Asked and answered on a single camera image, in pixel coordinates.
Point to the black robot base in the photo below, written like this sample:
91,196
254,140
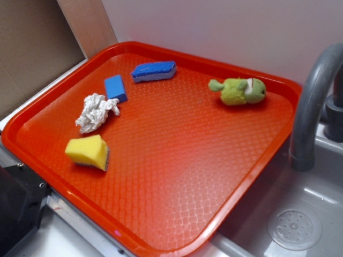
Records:
23,198

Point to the green plush animal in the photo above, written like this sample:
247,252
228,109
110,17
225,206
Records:
234,92

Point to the orange plastic tray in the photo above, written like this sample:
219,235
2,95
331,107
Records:
180,160

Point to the blue scrub sponge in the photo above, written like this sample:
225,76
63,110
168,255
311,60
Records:
154,71

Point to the blue rectangular block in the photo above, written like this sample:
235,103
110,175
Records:
115,89

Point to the crumpled white cloth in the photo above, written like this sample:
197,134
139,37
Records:
95,112

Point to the yellow sponge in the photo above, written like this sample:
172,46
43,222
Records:
90,151

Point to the grey toy sink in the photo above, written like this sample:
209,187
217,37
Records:
287,212

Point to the grey toy faucet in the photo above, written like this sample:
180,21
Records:
322,93

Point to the brown cardboard panel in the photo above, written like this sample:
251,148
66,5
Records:
37,47

